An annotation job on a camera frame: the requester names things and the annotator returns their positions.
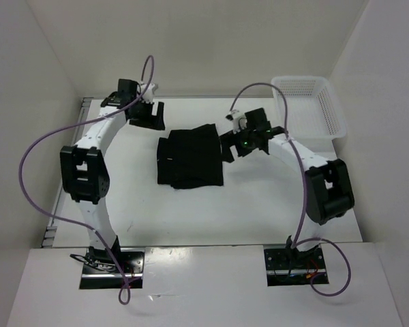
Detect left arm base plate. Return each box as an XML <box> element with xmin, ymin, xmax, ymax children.
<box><xmin>78</xmin><ymin>247</ymin><xmax>147</xmax><ymax>290</ymax></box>

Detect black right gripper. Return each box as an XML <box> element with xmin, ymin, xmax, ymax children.
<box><xmin>220</xmin><ymin>123</ymin><xmax>258</xmax><ymax>162</ymax></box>

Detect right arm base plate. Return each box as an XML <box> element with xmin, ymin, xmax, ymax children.
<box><xmin>263</xmin><ymin>245</ymin><xmax>329</xmax><ymax>287</ymax></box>

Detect white plastic basket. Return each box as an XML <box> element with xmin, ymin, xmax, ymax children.
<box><xmin>271</xmin><ymin>76</ymin><xmax>347</xmax><ymax>140</ymax></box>

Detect aluminium frame rail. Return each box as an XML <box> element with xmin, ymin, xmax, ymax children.
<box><xmin>41</xmin><ymin>97</ymin><xmax>93</xmax><ymax>249</ymax></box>

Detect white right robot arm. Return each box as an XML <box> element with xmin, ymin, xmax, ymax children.
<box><xmin>219</xmin><ymin>108</ymin><xmax>354</xmax><ymax>268</ymax></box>

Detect black shorts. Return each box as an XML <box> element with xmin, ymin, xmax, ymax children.
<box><xmin>157</xmin><ymin>124</ymin><xmax>224</xmax><ymax>189</ymax></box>

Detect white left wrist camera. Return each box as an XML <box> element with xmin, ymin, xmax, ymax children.
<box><xmin>137</xmin><ymin>81</ymin><xmax>158</xmax><ymax>104</ymax></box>

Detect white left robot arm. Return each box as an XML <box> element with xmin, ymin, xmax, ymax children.
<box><xmin>60</xmin><ymin>79</ymin><xmax>165</xmax><ymax>273</ymax></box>

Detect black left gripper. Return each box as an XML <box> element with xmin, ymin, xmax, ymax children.
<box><xmin>129</xmin><ymin>98</ymin><xmax>164</xmax><ymax>131</ymax></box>

